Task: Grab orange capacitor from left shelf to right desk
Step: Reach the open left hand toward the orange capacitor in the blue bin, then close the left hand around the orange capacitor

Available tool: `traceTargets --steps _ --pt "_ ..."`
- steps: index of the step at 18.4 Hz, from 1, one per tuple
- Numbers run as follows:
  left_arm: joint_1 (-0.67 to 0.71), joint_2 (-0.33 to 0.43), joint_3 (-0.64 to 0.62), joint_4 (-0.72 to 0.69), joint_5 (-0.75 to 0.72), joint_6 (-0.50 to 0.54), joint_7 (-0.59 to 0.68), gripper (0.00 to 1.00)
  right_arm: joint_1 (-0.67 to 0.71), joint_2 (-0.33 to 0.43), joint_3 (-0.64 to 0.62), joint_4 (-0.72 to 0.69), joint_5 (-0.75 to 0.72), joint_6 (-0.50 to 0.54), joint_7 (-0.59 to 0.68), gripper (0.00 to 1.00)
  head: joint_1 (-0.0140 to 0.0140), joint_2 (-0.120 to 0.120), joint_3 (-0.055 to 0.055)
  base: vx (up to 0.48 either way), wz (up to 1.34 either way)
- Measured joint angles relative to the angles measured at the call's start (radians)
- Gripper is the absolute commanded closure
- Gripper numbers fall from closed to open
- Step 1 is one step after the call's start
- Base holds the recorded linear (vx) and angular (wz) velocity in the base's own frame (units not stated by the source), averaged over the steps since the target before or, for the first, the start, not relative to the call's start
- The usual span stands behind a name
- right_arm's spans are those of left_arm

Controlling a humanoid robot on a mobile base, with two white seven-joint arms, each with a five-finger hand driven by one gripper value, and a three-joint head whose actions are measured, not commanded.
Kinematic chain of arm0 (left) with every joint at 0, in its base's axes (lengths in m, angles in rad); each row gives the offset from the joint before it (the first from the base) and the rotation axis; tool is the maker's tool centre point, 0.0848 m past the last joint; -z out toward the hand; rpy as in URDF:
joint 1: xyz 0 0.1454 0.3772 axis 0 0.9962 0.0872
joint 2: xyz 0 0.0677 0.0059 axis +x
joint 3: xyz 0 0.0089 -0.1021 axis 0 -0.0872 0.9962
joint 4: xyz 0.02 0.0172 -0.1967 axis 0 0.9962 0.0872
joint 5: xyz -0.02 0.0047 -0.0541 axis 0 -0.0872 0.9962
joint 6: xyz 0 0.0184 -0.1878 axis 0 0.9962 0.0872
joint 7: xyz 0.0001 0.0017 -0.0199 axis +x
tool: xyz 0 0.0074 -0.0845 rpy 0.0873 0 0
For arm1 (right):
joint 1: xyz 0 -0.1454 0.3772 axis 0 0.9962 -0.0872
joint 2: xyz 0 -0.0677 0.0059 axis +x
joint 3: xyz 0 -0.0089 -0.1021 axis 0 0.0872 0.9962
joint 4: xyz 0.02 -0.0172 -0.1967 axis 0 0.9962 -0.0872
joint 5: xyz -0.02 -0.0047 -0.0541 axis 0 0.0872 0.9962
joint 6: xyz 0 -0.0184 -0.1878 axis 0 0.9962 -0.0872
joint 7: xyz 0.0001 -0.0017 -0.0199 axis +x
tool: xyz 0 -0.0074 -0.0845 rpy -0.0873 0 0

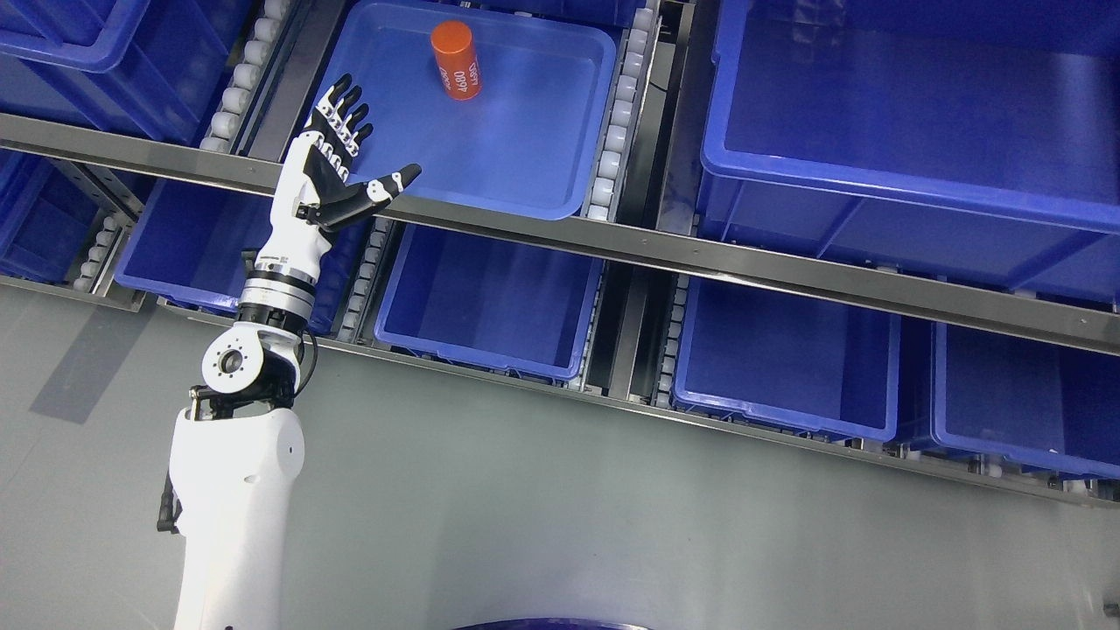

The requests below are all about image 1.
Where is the blue bin lower middle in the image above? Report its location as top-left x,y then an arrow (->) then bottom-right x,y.
373,226 -> 603,382

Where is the metal shelf rack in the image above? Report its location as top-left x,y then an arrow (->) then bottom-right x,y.
0,0 -> 1120,508

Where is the blue bin top left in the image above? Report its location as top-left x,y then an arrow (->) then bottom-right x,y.
1,1 -> 256,143

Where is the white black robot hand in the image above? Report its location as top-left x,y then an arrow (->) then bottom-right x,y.
248,74 -> 423,291

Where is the large blue bin top right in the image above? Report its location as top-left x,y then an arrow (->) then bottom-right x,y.
697,1 -> 1119,304

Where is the shallow blue tray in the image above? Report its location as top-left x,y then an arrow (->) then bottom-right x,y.
321,1 -> 619,221

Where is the orange cylindrical capacitor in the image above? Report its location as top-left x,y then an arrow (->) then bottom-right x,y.
430,20 -> 480,102

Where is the blue bin lower centre right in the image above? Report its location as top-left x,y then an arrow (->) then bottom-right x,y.
669,278 -> 900,442

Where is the blue bin lower far right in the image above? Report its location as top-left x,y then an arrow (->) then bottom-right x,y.
920,324 -> 1119,480

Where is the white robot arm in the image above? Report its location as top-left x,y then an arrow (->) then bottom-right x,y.
169,247 -> 320,629

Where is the blue bin far left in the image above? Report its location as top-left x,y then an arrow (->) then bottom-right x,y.
1,149 -> 99,284

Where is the blue bin lower left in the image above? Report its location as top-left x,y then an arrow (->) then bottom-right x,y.
115,178 -> 368,336

